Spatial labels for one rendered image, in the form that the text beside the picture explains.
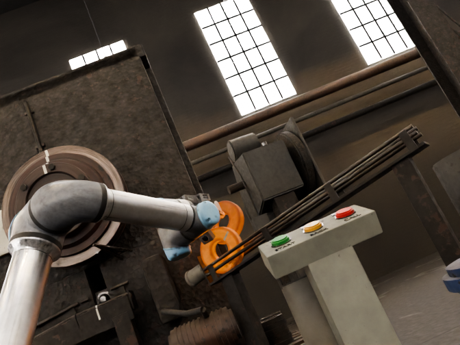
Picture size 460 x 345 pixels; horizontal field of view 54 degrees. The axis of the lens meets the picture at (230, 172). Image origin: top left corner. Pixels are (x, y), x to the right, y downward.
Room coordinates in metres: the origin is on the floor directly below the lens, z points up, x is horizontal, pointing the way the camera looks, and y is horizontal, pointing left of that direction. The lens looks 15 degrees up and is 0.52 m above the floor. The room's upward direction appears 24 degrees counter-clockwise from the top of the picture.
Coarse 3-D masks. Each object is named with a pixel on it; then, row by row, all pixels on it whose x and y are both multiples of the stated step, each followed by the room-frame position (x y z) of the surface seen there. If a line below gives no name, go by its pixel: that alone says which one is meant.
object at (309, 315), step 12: (288, 288) 1.08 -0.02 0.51; (300, 288) 1.06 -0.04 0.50; (312, 288) 1.06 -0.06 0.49; (288, 300) 1.09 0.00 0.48; (300, 300) 1.07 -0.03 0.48; (312, 300) 1.06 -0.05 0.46; (300, 312) 1.07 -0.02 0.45; (312, 312) 1.06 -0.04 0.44; (300, 324) 1.09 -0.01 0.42; (312, 324) 1.06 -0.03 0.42; (324, 324) 1.06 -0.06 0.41; (312, 336) 1.07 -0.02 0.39; (324, 336) 1.06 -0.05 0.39
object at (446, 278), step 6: (450, 264) 0.92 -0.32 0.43; (456, 264) 0.88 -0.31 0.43; (450, 270) 0.84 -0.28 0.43; (456, 270) 0.82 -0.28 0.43; (444, 276) 0.91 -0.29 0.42; (450, 276) 0.86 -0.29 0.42; (456, 276) 0.83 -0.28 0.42; (444, 282) 0.86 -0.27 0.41; (450, 282) 0.83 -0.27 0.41; (456, 282) 0.81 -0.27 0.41; (450, 288) 0.84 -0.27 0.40; (456, 288) 0.82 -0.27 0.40
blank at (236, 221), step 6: (222, 204) 1.58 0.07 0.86; (228, 204) 1.57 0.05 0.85; (234, 204) 1.56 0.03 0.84; (222, 210) 1.58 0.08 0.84; (228, 210) 1.57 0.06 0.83; (234, 210) 1.55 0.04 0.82; (240, 210) 1.56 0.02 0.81; (234, 216) 1.55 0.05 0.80; (240, 216) 1.55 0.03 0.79; (234, 222) 1.55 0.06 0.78; (240, 222) 1.55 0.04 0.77; (234, 228) 1.54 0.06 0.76; (240, 228) 1.55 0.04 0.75
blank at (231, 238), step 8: (216, 232) 1.50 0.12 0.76; (224, 232) 1.49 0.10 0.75; (232, 232) 1.48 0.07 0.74; (216, 240) 1.51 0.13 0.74; (224, 240) 1.49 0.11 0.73; (232, 240) 1.48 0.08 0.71; (240, 240) 1.49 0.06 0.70; (208, 248) 1.52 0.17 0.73; (240, 248) 1.48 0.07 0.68; (208, 256) 1.53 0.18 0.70; (216, 256) 1.54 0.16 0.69; (240, 256) 1.49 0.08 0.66; (208, 264) 1.53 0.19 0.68; (216, 264) 1.52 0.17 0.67; (232, 264) 1.50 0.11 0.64; (224, 272) 1.51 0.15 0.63
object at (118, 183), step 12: (36, 156) 1.60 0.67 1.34; (96, 156) 1.62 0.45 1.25; (24, 168) 1.59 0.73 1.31; (108, 168) 1.62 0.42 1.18; (12, 180) 1.59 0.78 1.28; (120, 180) 1.62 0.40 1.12; (108, 228) 1.61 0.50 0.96; (120, 228) 1.68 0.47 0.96; (108, 240) 1.61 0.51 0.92; (84, 252) 1.60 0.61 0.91; (60, 264) 1.59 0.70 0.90; (72, 264) 1.60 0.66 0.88
